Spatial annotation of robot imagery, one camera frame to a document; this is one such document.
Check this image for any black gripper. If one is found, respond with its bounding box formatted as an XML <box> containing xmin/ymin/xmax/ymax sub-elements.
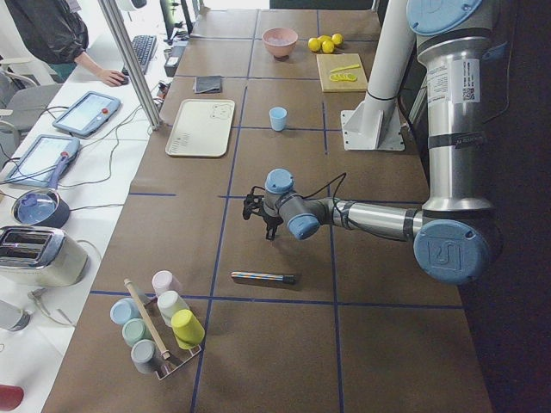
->
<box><xmin>261</xmin><ymin>211</ymin><xmax>282</xmax><ymax>241</ymax></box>

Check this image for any steel muddler black tip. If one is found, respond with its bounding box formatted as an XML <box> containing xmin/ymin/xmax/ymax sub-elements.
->
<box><xmin>231</xmin><ymin>271</ymin><xmax>295</xmax><ymax>285</ymax></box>

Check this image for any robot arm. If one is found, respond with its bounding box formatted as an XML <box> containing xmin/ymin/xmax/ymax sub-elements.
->
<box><xmin>243</xmin><ymin>1</ymin><xmax>501</xmax><ymax>285</ymax></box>

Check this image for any light blue cup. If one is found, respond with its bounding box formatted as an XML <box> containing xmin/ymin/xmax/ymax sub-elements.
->
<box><xmin>269</xmin><ymin>107</ymin><xmax>288</xmax><ymax>132</ymax></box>

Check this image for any pink cup on rack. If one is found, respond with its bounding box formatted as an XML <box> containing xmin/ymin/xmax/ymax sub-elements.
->
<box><xmin>152</xmin><ymin>270</ymin><xmax>183</xmax><ymax>297</ymax></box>

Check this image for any white cup on rack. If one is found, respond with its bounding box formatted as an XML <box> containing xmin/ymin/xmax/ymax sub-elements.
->
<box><xmin>157</xmin><ymin>290</ymin><xmax>189</xmax><ymax>327</ymax></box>

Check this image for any yellow-green cup on rack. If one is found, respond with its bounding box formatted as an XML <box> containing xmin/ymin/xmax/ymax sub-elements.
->
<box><xmin>170</xmin><ymin>309</ymin><xmax>205</xmax><ymax>349</ymax></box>

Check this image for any blue cup on rack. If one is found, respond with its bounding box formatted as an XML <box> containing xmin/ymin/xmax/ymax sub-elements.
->
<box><xmin>109</xmin><ymin>297</ymin><xmax>141</xmax><ymax>325</ymax></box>

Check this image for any green cup on rack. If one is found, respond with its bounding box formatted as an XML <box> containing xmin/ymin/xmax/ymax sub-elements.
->
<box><xmin>121</xmin><ymin>318</ymin><xmax>152</xmax><ymax>348</ymax></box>

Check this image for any grey cup on rack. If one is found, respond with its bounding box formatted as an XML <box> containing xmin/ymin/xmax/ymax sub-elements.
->
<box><xmin>131</xmin><ymin>339</ymin><xmax>163</xmax><ymax>373</ymax></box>

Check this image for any pink bowl of ice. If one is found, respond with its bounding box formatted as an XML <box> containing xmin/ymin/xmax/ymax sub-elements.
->
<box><xmin>262</xmin><ymin>28</ymin><xmax>298</xmax><ymax>59</ymax></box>

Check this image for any person's hand on mouse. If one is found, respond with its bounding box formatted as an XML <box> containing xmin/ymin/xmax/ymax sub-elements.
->
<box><xmin>96</xmin><ymin>69</ymin><xmax>127</xmax><ymax>87</ymax></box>

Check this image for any cream bear tray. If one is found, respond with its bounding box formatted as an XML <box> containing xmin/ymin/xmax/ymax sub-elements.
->
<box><xmin>165</xmin><ymin>99</ymin><xmax>235</xmax><ymax>157</ymax></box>

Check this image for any grey folded cloth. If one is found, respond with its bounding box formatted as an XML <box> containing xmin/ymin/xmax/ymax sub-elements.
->
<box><xmin>193</xmin><ymin>75</ymin><xmax>223</xmax><ymax>94</ymax></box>

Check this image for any lemon slices row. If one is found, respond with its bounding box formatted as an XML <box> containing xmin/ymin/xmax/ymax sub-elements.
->
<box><xmin>329</xmin><ymin>72</ymin><xmax>357</xmax><ymax>83</ymax></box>

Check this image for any bamboo cutting board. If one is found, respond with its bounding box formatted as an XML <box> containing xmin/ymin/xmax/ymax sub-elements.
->
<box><xmin>317</xmin><ymin>53</ymin><xmax>368</xmax><ymax>93</ymax></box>

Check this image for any yellow plastic knife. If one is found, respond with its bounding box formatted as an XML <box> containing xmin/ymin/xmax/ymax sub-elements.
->
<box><xmin>330</xmin><ymin>64</ymin><xmax>361</xmax><ymax>73</ymax></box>

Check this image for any yellow lemon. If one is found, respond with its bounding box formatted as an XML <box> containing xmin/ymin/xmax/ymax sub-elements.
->
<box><xmin>321</xmin><ymin>40</ymin><xmax>336</xmax><ymax>54</ymax></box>
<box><xmin>318</xmin><ymin>34</ymin><xmax>332</xmax><ymax>43</ymax></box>
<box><xmin>307</xmin><ymin>38</ymin><xmax>322</xmax><ymax>52</ymax></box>
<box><xmin>331</xmin><ymin>33</ymin><xmax>344</xmax><ymax>47</ymax></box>

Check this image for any black box with label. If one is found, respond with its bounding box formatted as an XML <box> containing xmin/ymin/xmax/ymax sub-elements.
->
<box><xmin>164</xmin><ymin>41</ymin><xmax>188</xmax><ymax>77</ymax></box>

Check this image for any far teach pendant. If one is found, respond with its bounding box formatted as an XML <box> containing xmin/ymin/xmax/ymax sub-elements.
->
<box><xmin>53</xmin><ymin>91</ymin><xmax>121</xmax><ymax>138</ymax></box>

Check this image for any teach pendant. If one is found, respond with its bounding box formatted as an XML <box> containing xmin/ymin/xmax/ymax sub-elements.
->
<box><xmin>53</xmin><ymin>91</ymin><xmax>121</xmax><ymax>138</ymax></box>
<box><xmin>5</xmin><ymin>135</ymin><xmax>81</xmax><ymax>189</ymax></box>

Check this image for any black keyboard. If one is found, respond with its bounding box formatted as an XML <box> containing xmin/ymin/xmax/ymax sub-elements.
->
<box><xmin>132</xmin><ymin>34</ymin><xmax>157</xmax><ymax>73</ymax></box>

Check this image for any blue pot with lid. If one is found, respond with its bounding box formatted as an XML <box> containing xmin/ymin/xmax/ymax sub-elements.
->
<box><xmin>11</xmin><ymin>150</ymin><xmax>78</xmax><ymax>228</ymax></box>

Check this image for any near teach pendant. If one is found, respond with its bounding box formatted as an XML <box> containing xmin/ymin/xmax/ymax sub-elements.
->
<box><xmin>5</xmin><ymin>135</ymin><xmax>81</xmax><ymax>189</ymax></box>

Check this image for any cream toaster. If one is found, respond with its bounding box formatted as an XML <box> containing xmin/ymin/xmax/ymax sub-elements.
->
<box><xmin>1</xmin><ymin>225</ymin><xmax>88</xmax><ymax>287</ymax></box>

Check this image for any person in dark jacket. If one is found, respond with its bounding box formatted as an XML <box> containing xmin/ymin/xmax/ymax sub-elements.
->
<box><xmin>5</xmin><ymin>1</ymin><xmax>105</xmax><ymax>81</ymax></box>

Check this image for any red bottle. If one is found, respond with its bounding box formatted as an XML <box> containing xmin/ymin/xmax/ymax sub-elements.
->
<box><xmin>0</xmin><ymin>384</ymin><xmax>24</xmax><ymax>412</ymax></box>

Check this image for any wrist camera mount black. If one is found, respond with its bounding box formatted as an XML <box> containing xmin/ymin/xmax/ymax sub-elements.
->
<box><xmin>242</xmin><ymin>192</ymin><xmax>264</xmax><ymax>220</ymax></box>

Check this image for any white pillar mount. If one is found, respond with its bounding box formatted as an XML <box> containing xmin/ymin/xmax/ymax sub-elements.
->
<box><xmin>340</xmin><ymin>0</ymin><xmax>418</xmax><ymax>151</ymax></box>

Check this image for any white wire cup rack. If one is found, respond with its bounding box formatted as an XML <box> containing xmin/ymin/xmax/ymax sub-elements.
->
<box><xmin>141</xmin><ymin>296</ymin><xmax>201</xmax><ymax>380</ymax></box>

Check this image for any wooden rack handle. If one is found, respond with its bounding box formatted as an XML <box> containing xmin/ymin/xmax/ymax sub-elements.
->
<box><xmin>124</xmin><ymin>278</ymin><xmax>170</xmax><ymax>361</ymax></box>

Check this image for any aluminium frame post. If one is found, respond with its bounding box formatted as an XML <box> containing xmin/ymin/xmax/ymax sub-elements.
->
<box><xmin>99</xmin><ymin>0</ymin><xmax>162</xmax><ymax>131</ymax></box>

